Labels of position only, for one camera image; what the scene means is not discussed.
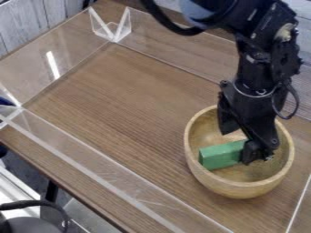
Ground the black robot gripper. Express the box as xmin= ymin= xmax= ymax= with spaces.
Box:
xmin=218 ymin=80 xmax=289 ymax=165

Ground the green rectangular block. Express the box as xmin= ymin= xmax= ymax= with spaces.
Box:
xmin=198 ymin=140 xmax=247 ymax=170

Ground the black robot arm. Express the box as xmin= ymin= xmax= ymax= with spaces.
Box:
xmin=181 ymin=0 xmax=303 ymax=165

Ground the brown wooden bowl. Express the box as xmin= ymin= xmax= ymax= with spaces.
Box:
xmin=183 ymin=106 xmax=295 ymax=199

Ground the black table leg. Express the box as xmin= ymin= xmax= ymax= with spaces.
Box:
xmin=46 ymin=181 xmax=59 ymax=203

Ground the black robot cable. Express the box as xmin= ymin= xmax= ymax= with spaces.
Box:
xmin=139 ymin=0 xmax=302 ymax=121

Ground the clear acrylic corner bracket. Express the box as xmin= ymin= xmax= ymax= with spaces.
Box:
xmin=88 ymin=7 xmax=131 ymax=43

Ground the clear acrylic barrier wall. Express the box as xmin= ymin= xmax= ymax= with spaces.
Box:
xmin=0 ymin=89 xmax=234 ymax=233

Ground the grey metal base plate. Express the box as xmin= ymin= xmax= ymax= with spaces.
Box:
xmin=0 ymin=208 xmax=90 ymax=233

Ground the black cable loop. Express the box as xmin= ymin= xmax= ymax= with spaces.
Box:
xmin=0 ymin=199 xmax=71 ymax=233

